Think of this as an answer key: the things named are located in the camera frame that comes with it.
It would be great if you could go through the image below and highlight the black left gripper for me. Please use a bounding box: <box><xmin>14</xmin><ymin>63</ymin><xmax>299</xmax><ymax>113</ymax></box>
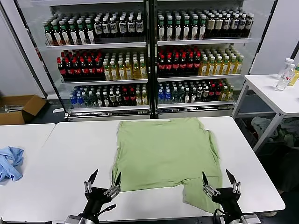
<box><xmin>83</xmin><ymin>169</ymin><xmax>121</xmax><ymax>216</ymax></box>

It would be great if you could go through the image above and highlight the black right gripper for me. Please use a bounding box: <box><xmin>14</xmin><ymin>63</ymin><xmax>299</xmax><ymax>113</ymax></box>
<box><xmin>202</xmin><ymin>169</ymin><xmax>242</xmax><ymax>217</ymax></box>

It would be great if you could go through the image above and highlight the light green t-shirt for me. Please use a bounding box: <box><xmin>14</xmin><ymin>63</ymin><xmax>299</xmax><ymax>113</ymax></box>
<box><xmin>111</xmin><ymin>117</ymin><xmax>224</xmax><ymax>214</ymax></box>

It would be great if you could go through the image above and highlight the black mesh laundry basket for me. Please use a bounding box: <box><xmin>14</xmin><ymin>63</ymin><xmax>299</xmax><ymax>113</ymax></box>
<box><xmin>235</xmin><ymin>116</ymin><xmax>299</xmax><ymax>157</ymax></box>

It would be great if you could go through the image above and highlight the white metal shelf board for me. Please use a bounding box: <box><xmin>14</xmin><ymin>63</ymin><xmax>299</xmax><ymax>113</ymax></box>
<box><xmin>157</xmin><ymin>73</ymin><xmax>242</xmax><ymax>82</ymax></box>
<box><xmin>157</xmin><ymin>100</ymin><xmax>235</xmax><ymax>112</ymax></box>
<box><xmin>67</xmin><ymin>105</ymin><xmax>150</xmax><ymax>116</ymax></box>
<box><xmin>45</xmin><ymin>42</ymin><xmax>147</xmax><ymax>49</ymax></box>
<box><xmin>60</xmin><ymin>78</ymin><xmax>149</xmax><ymax>85</ymax></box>
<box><xmin>157</xmin><ymin>37</ymin><xmax>253</xmax><ymax>46</ymax></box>

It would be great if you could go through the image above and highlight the light blue crumpled garment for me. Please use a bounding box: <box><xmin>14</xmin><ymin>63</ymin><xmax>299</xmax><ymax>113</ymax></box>
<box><xmin>0</xmin><ymin>146</ymin><xmax>25</xmax><ymax>182</ymax></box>

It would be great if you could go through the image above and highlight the brown cardboard box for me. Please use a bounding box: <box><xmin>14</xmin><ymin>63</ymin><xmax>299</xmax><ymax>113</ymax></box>
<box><xmin>0</xmin><ymin>94</ymin><xmax>47</xmax><ymax>126</ymax></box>

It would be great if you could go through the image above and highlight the white side table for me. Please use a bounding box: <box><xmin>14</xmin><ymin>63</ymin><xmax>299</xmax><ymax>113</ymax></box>
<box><xmin>231</xmin><ymin>74</ymin><xmax>299</xmax><ymax>152</ymax></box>

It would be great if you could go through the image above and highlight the yellow juice bottle white label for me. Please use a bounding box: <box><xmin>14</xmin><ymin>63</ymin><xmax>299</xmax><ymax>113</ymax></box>
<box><xmin>125</xmin><ymin>60</ymin><xmax>133</xmax><ymax>81</ymax></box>
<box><xmin>118</xmin><ymin>60</ymin><xmax>126</xmax><ymax>81</ymax></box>
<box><xmin>140</xmin><ymin>59</ymin><xmax>147</xmax><ymax>80</ymax></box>
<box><xmin>229</xmin><ymin>56</ymin><xmax>237</xmax><ymax>75</ymax></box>
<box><xmin>111</xmin><ymin>61</ymin><xmax>119</xmax><ymax>81</ymax></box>
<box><xmin>222</xmin><ymin>56</ymin><xmax>230</xmax><ymax>76</ymax></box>
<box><xmin>236</xmin><ymin>55</ymin><xmax>243</xmax><ymax>75</ymax></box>
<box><xmin>133</xmin><ymin>59</ymin><xmax>140</xmax><ymax>80</ymax></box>
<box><xmin>207</xmin><ymin>56</ymin><xmax>215</xmax><ymax>76</ymax></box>
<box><xmin>215</xmin><ymin>56</ymin><xmax>223</xmax><ymax>76</ymax></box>
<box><xmin>103</xmin><ymin>61</ymin><xmax>111</xmax><ymax>81</ymax></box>
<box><xmin>200</xmin><ymin>57</ymin><xmax>208</xmax><ymax>76</ymax></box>

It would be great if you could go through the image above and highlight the silver metal rods bundle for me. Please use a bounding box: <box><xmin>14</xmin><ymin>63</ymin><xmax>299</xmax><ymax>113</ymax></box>
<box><xmin>3</xmin><ymin>104</ymin><xmax>24</xmax><ymax>113</ymax></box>

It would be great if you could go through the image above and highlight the clear bottle red label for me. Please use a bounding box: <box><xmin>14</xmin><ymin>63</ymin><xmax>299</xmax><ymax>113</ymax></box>
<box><xmin>275</xmin><ymin>63</ymin><xmax>296</xmax><ymax>91</ymax></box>

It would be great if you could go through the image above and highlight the yellow drink bottle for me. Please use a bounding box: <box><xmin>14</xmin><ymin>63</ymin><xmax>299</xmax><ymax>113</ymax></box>
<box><xmin>287</xmin><ymin>62</ymin><xmax>299</xmax><ymax>87</ymax></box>

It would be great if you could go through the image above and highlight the clear bottle white cap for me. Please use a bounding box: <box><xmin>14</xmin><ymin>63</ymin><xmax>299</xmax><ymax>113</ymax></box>
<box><xmin>277</xmin><ymin>58</ymin><xmax>295</xmax><ymax>79</ymax></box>

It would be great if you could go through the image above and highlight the green cap dark tea bottle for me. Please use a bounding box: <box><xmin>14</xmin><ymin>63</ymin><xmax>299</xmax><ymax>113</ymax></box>
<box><xmin>69</xmin><ymin>20</ymin><xmax>78</xmax><ymax>45</ymax></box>
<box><xmin>60</xmin><ymin>20</ymin><xmax>70</xmax><ymax>45</ymax></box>
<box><xmin>182</xmin><ymin>16</ymin><xmax>191</xmax><ymax>40</ymax></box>
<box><xmin>86</xmin><ymin>19</ymin><xmax>95</xmax><ymax>44</ymax></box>
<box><xmin>199</xmin><ymin>15</ymin><xmax>207</xmax><ymax>40</ymax></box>
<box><xmin>174</xmin><ymin>16</ymin><xmax>182</xmax><ymax>40</ymax></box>
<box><xmin>78</xmin><ymin>19</ymin><xmax>86</xmax><ymax>45</ymax></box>
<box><xmin>165</xmin><ymin>17</ymin><xmax>174</xmax><ymax>40</ymax></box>
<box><xmin>191</xmin><ymin>16</ymin><xmax>199</xmax><ymax>40</ymax></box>
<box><xmin>44</xmin><ymin>21</ymin><xmax>52</xmax><ymax>46</ymax></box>
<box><xmin>157</xmin><ymin>17</ymin><xmax>166</xmax><ymax>40</ymax></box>
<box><xmin>52</xmin><ymin>21</ymin><xmax>61</xmax><ymax>46</ymax></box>

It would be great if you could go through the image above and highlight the navy label dark drink bottle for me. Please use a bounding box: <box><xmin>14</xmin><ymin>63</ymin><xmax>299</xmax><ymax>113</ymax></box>
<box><xmin>239</xmin><ymin>14</ymin><xmax>247</xmax><ymax>37</ymax></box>
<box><xmin>118</xmin><ymin>16</ymin><xmax>128</xmax><ymax>38</ymax></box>
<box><xmin>231</xmin><ymin>14</ymin><xmax>239</xmax><ymax>37</ymax></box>
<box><xmin>127</xmin><ymin>16</ymin><xmax>135</xmax><ymax>37</ymax></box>
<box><xmin>223</xmin><ymin>14</ymin><xmax>231</xmax><ymax>38</ymax></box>
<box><xmin>135</xmin><ymin>15</ymin><xmax>143</xmax><ymax>37</ymax></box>
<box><xmin>247</xmin><ymin>14</ymin><xmax>255</xmax><ymax>37</ymax></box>
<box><xmin>94</xmin><ymin>18</ymin><xmax>103</xmax><ymax>38</ymax></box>
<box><xmin>102</xmin><ymin>17</ymin><xmax>110</xmax><ymax>38</ymax></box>
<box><xmin>109</xmin><ymin>17</ymin><xmax>119</xmax><ymax>38</ymax></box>

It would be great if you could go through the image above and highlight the beige label dark drink bottle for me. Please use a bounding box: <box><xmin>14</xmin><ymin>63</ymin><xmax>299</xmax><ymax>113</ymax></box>
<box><xmin>207</xmin><ymin>14</ymin><xmax>215</xmax><ymax>38</ymax></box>
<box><xmin>215</xmin><ymin>14</ymin><xmax>224</xmax><ymax>38</ymax></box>

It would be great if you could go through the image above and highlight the white beverage display cabinet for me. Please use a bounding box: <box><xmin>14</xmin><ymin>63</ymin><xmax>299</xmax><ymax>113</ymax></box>
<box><xmin>14</xmin><ymin>0</ymin><xmax>278</xmax><ymax>122</ymax></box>

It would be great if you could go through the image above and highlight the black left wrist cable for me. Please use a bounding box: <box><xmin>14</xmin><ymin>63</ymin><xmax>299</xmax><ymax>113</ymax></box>
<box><xmin>97</xmin><ymin>204</ymin><xmax>117</xmax><ymax>214</ymax></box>

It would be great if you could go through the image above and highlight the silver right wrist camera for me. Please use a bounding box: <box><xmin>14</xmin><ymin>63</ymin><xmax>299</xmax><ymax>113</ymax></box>
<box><xmin>240</xmin><ymin>214</ymin><xmax>260</xmax><ymax>224</ymax></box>

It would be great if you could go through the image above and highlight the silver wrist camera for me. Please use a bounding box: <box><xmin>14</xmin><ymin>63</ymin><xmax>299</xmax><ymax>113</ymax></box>
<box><xmin>64</xmin><ymin>214</ymin><xmax>81</xmax><ymax>224</ymax></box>
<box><xmin>240</xmin><ymin>214</ymin><xmax>260</xmax><ymax>224</ymax></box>

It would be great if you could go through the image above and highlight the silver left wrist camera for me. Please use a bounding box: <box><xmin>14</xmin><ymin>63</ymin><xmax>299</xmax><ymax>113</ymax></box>
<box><xmin>64</xmin><ymin>214</ymin><xmax>81</xmax><ymax>224</ymax></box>

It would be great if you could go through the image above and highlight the black cabinet divider post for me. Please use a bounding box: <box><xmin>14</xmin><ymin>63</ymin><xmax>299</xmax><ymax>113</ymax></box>
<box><xmin>146</xmin><ymin>0</ymin><xmax>159</xmax><ymax>119</ymax></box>

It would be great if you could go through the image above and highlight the glass cabinet door black frame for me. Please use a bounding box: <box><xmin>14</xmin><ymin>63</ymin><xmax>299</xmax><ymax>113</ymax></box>
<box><xmin>0</xmin><ymin>0</ymin><xmax>68</xmax><ymax>117</ymax></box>
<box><xmin>247</xmin><ymin>0</ymin><xmax>299</xmax><ymax>77</ymax></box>

